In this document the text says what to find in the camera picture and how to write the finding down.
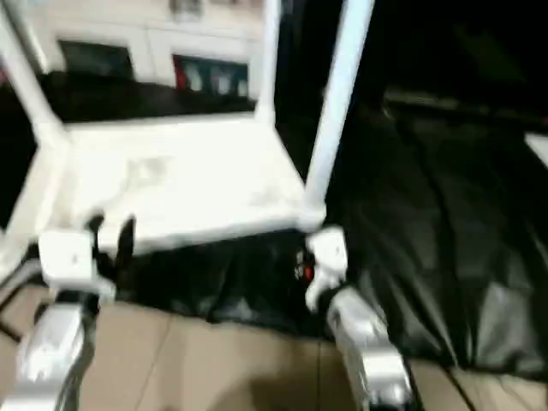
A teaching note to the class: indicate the white plastic table top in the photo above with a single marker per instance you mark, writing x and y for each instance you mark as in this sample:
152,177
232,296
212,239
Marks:
171,180

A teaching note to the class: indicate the white plastic table leg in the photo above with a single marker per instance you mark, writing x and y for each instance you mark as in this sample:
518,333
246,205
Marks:
25,85
338,107
267,64

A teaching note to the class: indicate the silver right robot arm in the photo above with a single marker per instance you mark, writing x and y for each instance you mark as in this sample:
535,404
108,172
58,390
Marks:
368,342

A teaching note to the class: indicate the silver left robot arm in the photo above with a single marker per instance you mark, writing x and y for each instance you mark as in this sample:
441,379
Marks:
51,342

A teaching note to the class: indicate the black table mat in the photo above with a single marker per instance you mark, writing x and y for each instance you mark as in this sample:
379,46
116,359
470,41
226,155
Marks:
428,214

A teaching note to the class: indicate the red item in cabinet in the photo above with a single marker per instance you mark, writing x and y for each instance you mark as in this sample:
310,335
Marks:
180,75

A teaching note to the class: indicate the black rod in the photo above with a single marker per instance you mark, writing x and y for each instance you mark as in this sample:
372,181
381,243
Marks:
428,104

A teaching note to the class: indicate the white glass-door cabinet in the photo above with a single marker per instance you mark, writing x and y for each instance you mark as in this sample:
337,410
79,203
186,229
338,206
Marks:
150,30

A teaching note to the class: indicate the white board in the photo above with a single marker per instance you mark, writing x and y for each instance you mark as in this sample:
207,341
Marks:
539,150

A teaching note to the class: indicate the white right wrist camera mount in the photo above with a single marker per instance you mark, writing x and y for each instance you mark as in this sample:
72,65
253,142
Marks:
329,248

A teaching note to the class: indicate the black folding table frame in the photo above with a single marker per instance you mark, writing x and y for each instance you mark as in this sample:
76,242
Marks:
8,329

